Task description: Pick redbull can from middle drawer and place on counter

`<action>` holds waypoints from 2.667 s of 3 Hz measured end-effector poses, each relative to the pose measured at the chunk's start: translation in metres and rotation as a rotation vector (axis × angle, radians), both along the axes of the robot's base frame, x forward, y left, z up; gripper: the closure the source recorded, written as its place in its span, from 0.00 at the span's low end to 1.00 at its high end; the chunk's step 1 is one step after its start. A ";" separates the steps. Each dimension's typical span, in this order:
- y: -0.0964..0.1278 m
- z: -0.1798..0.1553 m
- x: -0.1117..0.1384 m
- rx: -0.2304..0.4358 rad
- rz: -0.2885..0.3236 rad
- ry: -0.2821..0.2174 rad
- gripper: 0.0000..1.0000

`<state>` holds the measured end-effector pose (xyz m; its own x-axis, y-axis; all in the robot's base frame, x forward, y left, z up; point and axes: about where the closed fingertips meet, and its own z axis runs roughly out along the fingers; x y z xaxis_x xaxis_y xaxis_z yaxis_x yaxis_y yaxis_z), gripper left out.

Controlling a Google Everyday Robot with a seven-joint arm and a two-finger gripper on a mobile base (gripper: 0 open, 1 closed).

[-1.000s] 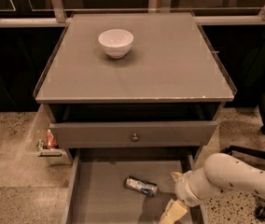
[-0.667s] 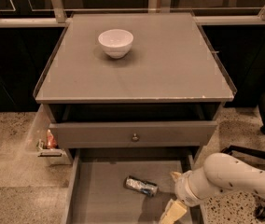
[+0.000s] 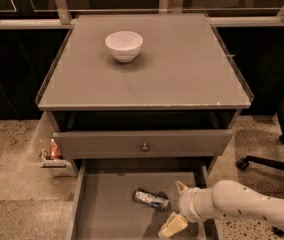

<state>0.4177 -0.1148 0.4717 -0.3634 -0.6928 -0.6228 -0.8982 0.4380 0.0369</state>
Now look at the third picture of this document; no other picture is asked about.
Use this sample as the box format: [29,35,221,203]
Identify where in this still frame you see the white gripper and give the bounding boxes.
[158,180,210,239]

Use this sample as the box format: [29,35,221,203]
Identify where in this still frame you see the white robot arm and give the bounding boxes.
[158,180,284,239]

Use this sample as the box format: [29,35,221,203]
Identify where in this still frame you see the open grey middle drawer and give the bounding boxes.
[66,158,207,240]

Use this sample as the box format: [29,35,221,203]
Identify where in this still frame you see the grey top drawer with knob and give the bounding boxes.
[53,130,232,159]

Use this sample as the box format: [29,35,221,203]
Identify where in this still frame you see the grey cabinet with glass top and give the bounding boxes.
[35,12,255,178]

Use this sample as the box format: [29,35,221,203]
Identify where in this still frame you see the red snack packet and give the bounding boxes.
[50,139,61,159]

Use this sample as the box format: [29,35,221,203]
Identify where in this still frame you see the clear plastic side bin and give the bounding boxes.
[27,113,77,177]

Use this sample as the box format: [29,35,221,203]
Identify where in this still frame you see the white ceramic bowl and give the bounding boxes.
[105,31,143,63]

